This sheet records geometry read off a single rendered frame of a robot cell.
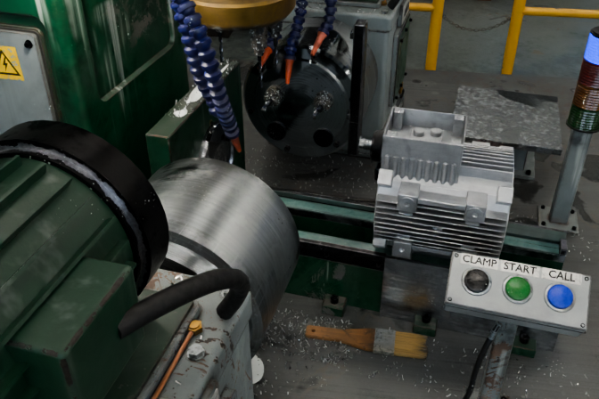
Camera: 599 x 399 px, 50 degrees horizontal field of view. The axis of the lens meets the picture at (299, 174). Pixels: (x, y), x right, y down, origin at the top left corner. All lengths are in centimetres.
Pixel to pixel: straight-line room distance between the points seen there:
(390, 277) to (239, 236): 38
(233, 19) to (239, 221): 30
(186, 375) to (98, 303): 17
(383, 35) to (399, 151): 50
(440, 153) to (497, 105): 66
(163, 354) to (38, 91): 53
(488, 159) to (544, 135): 51
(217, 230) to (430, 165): 37
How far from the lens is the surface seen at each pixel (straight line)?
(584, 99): 130
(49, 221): 51
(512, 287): 85
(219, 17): 93
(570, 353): 118
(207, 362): 62
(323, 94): 125
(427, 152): 98
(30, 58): 101
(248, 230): 80
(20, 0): 98
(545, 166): 165
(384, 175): 99
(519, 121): 157
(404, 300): 113
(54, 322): 46
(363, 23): 111
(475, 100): 164
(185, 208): 79
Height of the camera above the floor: 162
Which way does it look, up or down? 33 degrees down
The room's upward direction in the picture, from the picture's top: straight up
